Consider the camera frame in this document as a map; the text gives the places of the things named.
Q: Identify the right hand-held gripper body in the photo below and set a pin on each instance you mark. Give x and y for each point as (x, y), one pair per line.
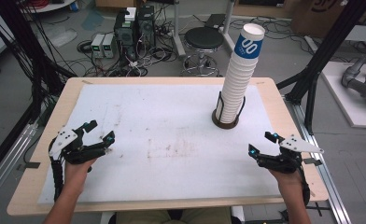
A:
(284, 163)

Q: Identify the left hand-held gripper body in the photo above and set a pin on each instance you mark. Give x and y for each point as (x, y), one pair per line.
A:
(70, 154)

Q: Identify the stack of paper cups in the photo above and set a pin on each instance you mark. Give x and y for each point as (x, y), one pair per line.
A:
(238, 81)

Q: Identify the person's right hand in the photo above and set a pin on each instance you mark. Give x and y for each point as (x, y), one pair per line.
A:
(290, 182)

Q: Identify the person's left hand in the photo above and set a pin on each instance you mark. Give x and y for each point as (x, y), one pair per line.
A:
(77, 174)

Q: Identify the dark tape piece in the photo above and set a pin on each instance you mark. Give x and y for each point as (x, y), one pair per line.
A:
(28, 165)
(313, 161)

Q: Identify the white foam mat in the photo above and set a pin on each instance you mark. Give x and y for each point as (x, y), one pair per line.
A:
(171, 118)

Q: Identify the grey power supply unit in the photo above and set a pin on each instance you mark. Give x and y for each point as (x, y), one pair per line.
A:
(109, 46)
(97, 46)

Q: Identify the white floor platform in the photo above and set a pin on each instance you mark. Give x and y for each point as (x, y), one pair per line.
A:
(352, 109)

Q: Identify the black computer tower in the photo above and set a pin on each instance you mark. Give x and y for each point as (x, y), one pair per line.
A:
(125, 34)
(146, 26)

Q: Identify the person's khaki pants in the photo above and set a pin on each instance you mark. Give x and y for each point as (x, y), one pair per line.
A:
(171, 217)

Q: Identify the white table leg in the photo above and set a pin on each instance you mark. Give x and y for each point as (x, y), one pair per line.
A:
(178, 31)
(228, 28)

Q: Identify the small white box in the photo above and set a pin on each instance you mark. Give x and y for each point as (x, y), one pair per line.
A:
(130, 14)

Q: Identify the black round stool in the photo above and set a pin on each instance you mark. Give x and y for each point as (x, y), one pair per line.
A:
(203, 39)

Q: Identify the brown cardboard box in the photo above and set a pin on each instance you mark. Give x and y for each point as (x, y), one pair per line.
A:
(315, 18)

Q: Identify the flat black device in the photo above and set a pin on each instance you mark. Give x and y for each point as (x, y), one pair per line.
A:
(214, 20)

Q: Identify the aluminium rail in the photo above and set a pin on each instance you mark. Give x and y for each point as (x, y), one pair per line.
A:
(330, 183)
(7, 168)

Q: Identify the black metal frame post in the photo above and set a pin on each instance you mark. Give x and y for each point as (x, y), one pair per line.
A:
(324, 53)
(25, 46)

